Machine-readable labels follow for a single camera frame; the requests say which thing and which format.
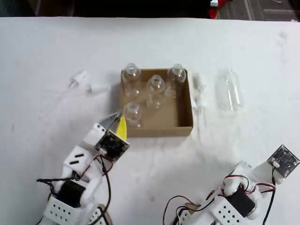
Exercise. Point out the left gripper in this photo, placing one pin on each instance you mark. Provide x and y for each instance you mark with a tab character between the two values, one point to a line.
78	159

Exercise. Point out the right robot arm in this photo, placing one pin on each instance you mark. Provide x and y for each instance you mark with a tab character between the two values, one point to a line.
225	206

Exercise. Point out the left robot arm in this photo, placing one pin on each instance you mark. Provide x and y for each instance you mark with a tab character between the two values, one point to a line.
61	208

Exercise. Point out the white spray top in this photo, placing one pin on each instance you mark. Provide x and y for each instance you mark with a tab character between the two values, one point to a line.
97	88
76	78
198	83

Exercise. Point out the shallow cardboard box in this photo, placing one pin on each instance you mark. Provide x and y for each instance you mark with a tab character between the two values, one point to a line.
164	122

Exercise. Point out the clear plastic bottle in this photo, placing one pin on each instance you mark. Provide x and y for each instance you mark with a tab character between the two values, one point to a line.
133	113
155	89
230	91
176	77
131	77

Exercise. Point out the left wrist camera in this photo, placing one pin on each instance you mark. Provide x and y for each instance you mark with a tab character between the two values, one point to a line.
112	145

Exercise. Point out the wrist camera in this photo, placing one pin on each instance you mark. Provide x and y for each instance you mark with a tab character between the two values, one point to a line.
112	145
283	161

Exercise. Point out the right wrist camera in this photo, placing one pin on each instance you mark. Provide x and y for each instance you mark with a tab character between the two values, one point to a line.
283	161

